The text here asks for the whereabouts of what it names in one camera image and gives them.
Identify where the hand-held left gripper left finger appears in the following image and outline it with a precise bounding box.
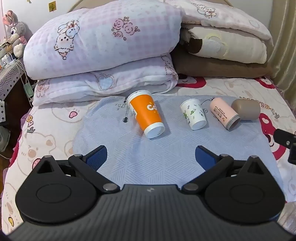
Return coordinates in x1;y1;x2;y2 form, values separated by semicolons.
34;146;121;193

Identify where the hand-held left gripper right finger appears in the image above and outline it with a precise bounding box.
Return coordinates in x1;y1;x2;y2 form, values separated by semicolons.
181;146;267;194

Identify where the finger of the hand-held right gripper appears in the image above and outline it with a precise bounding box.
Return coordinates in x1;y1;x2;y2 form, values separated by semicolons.
274;128;296;165

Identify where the white cup with green print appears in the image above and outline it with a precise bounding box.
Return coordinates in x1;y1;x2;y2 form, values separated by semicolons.
180;98;207;131

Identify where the taupe cup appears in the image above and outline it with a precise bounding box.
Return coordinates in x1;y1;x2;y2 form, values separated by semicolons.
231;98;261;121

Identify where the pink cup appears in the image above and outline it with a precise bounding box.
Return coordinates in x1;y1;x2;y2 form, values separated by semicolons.
210;97;241;132

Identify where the orange paper cup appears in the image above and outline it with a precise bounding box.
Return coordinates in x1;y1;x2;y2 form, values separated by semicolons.
126;90;165;139

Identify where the light blue textured cloth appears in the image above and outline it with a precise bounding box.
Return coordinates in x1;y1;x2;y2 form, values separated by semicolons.
72;95;284;187

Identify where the beige curtain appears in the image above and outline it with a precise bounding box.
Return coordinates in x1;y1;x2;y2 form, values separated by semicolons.
268;0;296;102

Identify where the brown blanket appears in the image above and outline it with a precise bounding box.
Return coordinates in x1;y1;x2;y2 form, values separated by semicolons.
172;50;274;78

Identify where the cream fleece blanket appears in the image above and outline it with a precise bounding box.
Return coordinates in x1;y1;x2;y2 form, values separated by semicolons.
180;24;269;64

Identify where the pink checked cartoon quilt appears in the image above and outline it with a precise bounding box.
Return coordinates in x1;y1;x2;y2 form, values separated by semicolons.
23;1;184;107

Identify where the grey rabbit plush toy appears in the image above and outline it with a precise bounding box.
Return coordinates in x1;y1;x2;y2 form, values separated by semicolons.
3;10;28;58

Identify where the white cable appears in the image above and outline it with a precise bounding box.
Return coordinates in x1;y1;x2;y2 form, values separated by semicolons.
16;59;34;103

